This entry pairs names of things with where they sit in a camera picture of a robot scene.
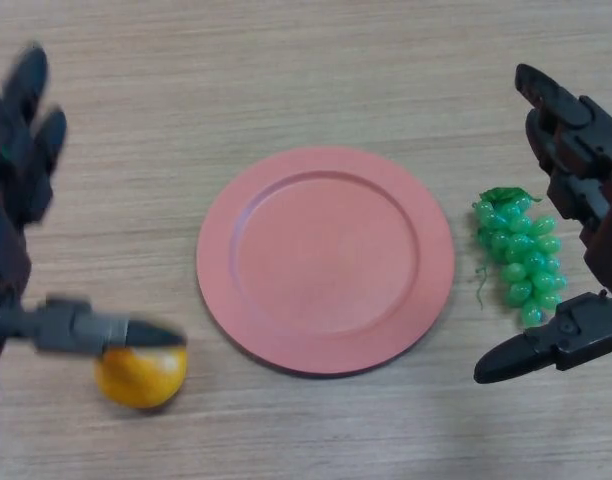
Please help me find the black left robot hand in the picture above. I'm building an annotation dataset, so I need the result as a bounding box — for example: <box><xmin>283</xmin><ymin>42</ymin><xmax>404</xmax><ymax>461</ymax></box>
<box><xmin>0</xmin><ymin>42</ymin><xmax>189</xmax><ymax>372</ymax></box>

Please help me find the yellow pear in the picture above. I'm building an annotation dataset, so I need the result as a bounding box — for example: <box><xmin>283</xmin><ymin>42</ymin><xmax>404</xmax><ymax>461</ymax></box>
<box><xmin>93</xmin><ymin>344</ymin><xmax>188</xmax><ymax>410</ymax></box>

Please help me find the green grape bunch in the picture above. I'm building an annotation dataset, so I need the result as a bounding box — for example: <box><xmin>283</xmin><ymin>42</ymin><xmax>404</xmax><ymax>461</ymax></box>
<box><xmin>471</xmin><ymin>187</ymin><xmax>570</xmax><ymax>329</ymax></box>

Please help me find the pink round plate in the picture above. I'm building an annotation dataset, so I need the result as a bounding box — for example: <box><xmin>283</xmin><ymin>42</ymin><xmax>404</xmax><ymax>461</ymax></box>
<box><xmin>195</xmin><ymin>145</ymin><xmax>456</xmax><ymax>377</ymax></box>

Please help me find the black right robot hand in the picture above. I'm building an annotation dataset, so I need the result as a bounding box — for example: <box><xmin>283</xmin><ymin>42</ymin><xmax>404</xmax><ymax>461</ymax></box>
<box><xmin>474</xmin><ymin>63</ymin><xmax>612</xmax><ymax>385</ymax></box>

